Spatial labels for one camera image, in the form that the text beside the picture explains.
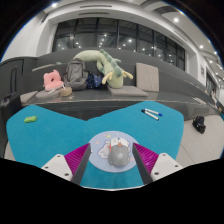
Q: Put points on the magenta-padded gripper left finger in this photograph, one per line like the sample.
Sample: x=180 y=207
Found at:
x=57 y=165

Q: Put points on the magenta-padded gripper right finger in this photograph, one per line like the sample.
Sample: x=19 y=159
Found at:
x=165 y=164

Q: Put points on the grey white computer mouse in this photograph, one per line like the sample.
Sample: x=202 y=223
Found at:
x=118 y=156

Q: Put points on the round cloud-print mouse pad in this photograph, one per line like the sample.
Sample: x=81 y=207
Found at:
x=100 y=153

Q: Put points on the white marker with black cap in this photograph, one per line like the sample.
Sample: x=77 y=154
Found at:
x=150 y=115

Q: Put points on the black bag on floor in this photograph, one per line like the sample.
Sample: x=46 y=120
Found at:
x=199 y=124

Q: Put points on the flat round grey cushion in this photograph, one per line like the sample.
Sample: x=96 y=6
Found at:
x=49 y=94

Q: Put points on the small tan pouch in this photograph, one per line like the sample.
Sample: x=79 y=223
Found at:
x=66 y=92

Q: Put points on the flat light grey cushion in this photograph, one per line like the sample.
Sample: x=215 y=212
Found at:
x=28 y=96

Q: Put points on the grey tiered bench seating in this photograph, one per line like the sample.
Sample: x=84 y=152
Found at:
x=176 y=90

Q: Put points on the black suitcase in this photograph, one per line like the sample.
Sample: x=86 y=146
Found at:
x=8 y=105

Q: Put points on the flat square grey cushion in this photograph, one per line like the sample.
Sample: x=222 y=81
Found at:
x=127 y=91

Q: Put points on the pink plush toy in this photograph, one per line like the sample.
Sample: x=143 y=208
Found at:
x=52 y=80

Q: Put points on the upright grey seat cushion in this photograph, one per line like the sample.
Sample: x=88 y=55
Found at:
x=147 y=77

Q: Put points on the dark blue patterned bag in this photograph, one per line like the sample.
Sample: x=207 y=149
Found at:
x=95 y=81

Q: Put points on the grey backpack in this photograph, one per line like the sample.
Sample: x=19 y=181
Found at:
x=75 y=74

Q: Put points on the green dragon plush toy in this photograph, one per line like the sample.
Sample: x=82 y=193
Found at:
x=115 y=78

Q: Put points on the ceiling lights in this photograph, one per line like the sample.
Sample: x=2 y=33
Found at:
x=175 y=20

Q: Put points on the dark glass window wall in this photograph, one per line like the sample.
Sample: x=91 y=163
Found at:
x=86 y=38

